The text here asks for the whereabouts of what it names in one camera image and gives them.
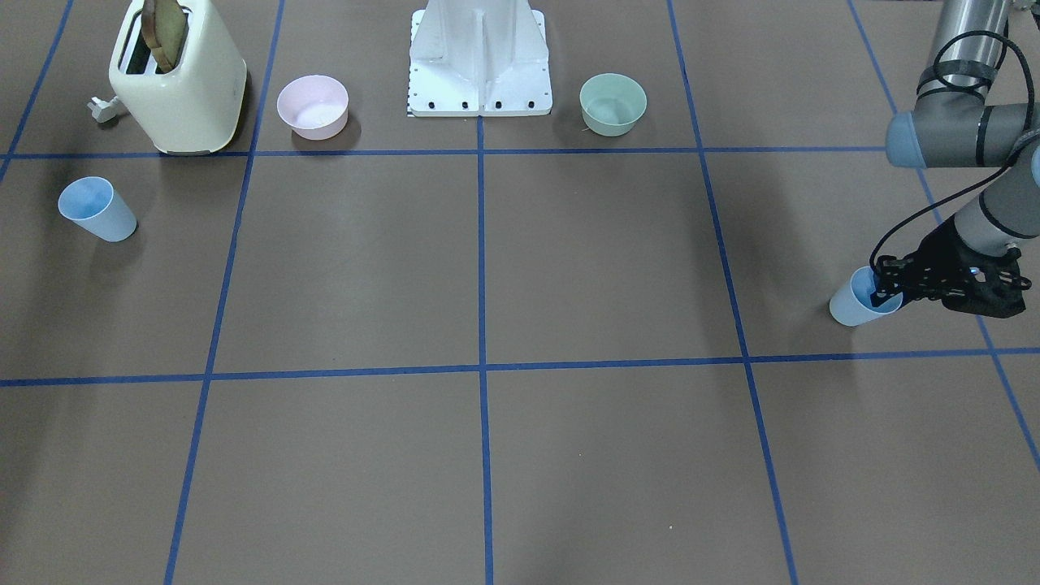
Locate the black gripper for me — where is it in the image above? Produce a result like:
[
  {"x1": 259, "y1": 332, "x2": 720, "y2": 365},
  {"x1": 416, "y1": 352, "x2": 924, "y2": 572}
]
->
[{"x1": 869, "y1": 218, "x2": 1032, "y2": 319}]

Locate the light blue cup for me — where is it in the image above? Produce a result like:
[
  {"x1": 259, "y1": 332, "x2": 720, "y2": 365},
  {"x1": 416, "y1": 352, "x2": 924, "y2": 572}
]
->
[
  {"x1": 829, "y1": 266, "x2": 904, "y2": 327},
  {"x1": 57, "y1": 176, "x2": 138, "y2": 243}
]

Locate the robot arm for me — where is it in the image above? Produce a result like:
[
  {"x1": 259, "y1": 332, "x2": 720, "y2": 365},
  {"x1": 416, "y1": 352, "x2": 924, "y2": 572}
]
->
[{"x1": 868, "y1": 1, "x2": 1039, "y2": 319}]

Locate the green bowl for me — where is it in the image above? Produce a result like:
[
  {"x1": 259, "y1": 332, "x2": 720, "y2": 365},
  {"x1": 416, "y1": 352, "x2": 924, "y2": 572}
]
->
[{"x1": 578, "y1": 71, "x2": 648, "y2": 137}]

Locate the pink bowl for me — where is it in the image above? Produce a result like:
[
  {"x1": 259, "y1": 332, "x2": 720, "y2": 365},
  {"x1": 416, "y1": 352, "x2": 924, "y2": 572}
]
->
[{"x1": 276, "y1": 75, "x2": 349, "y2": 141}]

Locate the cream toaster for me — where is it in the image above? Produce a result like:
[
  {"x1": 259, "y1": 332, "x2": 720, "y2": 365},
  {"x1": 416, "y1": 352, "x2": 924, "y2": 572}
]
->
[{"x1": 108, "y1": 1, "x2": 248, "y2": 156}]

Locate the toast slice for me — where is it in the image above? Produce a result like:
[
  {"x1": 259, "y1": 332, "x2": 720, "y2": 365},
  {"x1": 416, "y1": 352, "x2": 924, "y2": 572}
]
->
[{"x1": 141, "y1": 0, "x2": 189, "y2": 73}]

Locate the white toaster power plug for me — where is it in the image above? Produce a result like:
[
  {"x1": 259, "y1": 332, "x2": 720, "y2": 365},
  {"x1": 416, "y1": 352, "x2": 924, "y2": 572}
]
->
[{"x1": 88, "y1": 96, "x2": 125, "y2": 124}]

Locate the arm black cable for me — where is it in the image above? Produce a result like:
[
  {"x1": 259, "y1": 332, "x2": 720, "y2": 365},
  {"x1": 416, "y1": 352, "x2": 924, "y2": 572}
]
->
[{"x1": 869, "y1": 31, "x2": 1040, "y2": 273}]

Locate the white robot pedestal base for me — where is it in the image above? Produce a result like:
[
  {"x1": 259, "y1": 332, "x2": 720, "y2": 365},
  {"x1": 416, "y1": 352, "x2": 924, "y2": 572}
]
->
[{"x1": 406, "y1": 1, "x2": 553, "y2": 118}]

